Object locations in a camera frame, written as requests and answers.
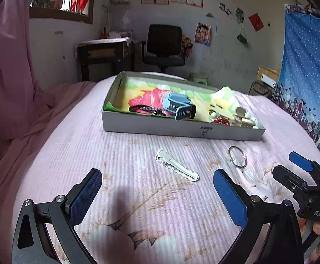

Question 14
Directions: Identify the silver bangle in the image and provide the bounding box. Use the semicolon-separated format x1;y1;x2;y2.
228;146;248;169

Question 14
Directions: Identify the black office chair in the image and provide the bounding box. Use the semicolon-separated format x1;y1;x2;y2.
140;24;185;73

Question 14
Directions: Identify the white shallow cardboard box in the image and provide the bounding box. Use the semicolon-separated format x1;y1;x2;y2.
101;71;265;141

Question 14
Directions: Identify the cartoon wall poster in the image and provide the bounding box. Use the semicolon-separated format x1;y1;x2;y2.
195;23;211;46

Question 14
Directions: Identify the silver hair clip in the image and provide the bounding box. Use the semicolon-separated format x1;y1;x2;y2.
155;149;199;182

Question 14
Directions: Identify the black braided bracelet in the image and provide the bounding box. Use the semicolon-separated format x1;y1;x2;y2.
128;104;168;117

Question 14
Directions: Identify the blue smart watch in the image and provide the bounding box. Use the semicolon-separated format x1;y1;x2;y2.
162;92;196;121

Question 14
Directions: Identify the beige hair claw clip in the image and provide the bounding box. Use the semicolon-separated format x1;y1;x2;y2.
231;107;256;128

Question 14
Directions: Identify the green wall tag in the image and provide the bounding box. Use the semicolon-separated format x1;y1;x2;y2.
237;34;248;45

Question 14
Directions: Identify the blue fabric wardrobe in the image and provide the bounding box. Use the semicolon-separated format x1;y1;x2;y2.
273;4;320;152

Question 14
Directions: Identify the pink curtain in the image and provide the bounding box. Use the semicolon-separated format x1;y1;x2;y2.
0;0;56;176

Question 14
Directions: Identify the dark wooden desk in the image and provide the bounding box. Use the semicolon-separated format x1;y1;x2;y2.
75;37;136;82

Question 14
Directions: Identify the right hand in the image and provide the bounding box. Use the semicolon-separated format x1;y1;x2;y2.
297;217;320;264

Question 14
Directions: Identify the red string bracelet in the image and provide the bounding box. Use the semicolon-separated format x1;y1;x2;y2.
213;116;232;127

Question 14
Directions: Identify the colourful paper box liner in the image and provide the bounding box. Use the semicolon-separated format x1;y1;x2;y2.
105;76;258;129

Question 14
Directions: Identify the red paper on wall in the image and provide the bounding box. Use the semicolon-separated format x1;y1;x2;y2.
249;13;264;32

